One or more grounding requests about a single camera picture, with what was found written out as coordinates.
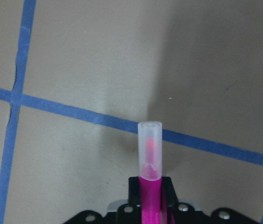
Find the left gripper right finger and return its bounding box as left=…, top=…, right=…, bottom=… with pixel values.
left=161, top=176, right=179, bottom=210

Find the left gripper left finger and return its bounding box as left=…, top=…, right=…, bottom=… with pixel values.
left=128, top=176, right=141, bottom=208

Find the pink marker pen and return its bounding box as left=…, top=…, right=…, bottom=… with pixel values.
left=138, top=121, right=162, bottom=224

